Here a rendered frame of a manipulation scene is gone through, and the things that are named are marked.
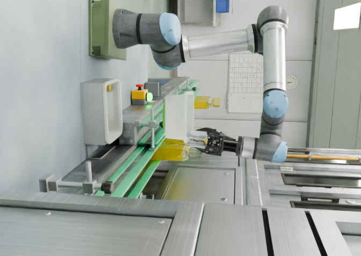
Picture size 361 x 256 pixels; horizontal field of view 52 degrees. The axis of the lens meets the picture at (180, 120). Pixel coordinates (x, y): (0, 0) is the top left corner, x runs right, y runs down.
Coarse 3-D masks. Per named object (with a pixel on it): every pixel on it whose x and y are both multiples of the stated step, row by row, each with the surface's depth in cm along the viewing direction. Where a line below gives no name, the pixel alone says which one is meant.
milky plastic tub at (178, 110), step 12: (168, 96) 123; (180, 96) 122; (192, 96) 141; (168, 108) 123; (180, 108) 122; (192, 108) 141; (168, 120) 123; (180, 120) 122; (192, 120) 142; (168, 132) 123; (180, 132) 122
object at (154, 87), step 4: (148, 84) 212; (152, 84) 212; (156, 84) 212; (160, 84) 217; (148, 88) 213; (152, 88) 212; (156, 88) 212; (160, 88) 218; (148, 92) 213; (152, 92) 213; (156, 92) 212; (160, 92) 218
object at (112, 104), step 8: (112, 80) 132; (104, 88) 125; (112, 88) 141; (120, 88) 142; (104, 96) 126; (112, 96) 142; (120, 96) 142; (104, 104) 126; (112, 104) 143; (120, 104) 143; (104, 112) 127; (112, 112) 144; (120, 112) 143; (104, 120) 129; (112, 120) 144; (120, 120) 144; (104, 128) 129; (112, 128) 145; (120, 128) 145; (112, 136) 138
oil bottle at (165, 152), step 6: (162, 150) 156; (168, 150) 155; (174, 150) 155; (180, 150) 154; (186, 150) 155; (156, 156) 157; (162, 156) 156; (168, 156) 156; (174, 156) 155; (180, 156) 155; (186, 156) 155
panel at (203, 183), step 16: (176, 176) 166; (192, 176) 166; (208, 176) 166; (224, 176) 165; (240, 176) 164; (160, 192) 147; (176, 192) 149; (192, 192) 149; (208, 192) 149; (224, 192) 149; (240, 192) 147
